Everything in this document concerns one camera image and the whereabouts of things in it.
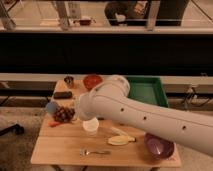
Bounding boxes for blue cup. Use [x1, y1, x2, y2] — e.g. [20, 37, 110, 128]
[45, 101, 59, 115]

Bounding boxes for silver fork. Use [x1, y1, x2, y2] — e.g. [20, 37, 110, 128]
[80, 149, 111, 156]

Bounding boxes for orange carrot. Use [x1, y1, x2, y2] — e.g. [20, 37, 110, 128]
[48, 121, 63, 127]

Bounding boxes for purple bowl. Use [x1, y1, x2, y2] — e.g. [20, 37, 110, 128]
[144, 133, 174, 159]

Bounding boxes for green plastic tray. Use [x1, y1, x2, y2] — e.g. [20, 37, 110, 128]
[127, 76, 169, 107]

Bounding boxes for small metal cup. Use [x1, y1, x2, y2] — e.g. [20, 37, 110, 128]
[64, 76, 74, 88]

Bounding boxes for black rectangular block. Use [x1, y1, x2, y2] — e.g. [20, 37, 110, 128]
[53, 92, 72, 99]

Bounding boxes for yellow banana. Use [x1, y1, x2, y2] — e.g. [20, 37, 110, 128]
[108, 135, 136, 146]

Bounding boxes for seated person in background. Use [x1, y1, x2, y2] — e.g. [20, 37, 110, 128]
[104, 1, 149, 26]

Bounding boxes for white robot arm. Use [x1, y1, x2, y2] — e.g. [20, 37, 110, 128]
[75, 75, 213, 157]

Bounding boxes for dark grape bunch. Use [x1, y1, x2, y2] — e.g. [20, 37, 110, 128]
[53, 106, 75, 123]

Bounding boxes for orange red bowl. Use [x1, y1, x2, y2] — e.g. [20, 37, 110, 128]
[83, 74, 103, 91]

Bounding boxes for white plastic cup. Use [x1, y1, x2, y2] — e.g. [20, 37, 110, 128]
[82, 118, 99, 136]

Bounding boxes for red bowl in background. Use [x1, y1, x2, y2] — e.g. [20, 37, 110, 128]
[79, 18, 92, 26]

